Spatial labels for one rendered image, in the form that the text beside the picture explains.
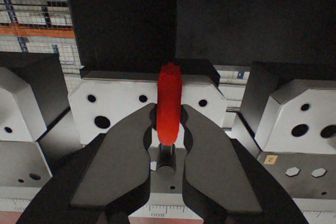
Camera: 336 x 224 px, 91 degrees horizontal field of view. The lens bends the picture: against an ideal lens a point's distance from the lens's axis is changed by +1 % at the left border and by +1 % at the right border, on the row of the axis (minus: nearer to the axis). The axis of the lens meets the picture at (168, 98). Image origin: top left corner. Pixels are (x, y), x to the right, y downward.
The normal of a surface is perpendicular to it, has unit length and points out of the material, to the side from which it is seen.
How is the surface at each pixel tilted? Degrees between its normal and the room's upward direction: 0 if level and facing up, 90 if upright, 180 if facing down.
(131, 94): 90
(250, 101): 90
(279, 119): 90
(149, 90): 90
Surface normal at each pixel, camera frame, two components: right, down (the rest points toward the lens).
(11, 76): 0.73, -0.59
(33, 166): -0.02, 0.47
